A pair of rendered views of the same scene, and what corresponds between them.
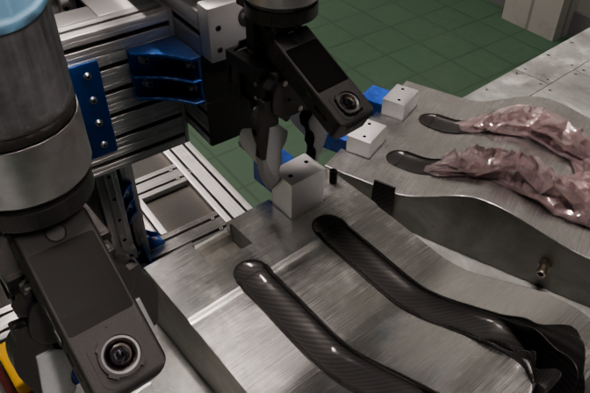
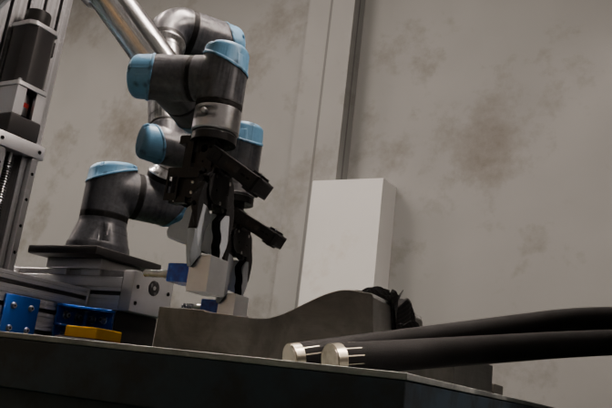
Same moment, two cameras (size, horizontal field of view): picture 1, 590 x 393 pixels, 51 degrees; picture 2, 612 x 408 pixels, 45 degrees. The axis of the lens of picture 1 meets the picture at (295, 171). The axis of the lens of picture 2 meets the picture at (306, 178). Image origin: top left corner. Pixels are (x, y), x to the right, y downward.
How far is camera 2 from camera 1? 1.11 m
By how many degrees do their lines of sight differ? 60
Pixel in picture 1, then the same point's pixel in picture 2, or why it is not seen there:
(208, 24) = (134, 280)
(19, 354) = (201, 194)
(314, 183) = (243, 304)
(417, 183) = not seen: hidden behind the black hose
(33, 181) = (235, 120)
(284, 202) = (227, 311)
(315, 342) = not seen: hidden behind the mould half
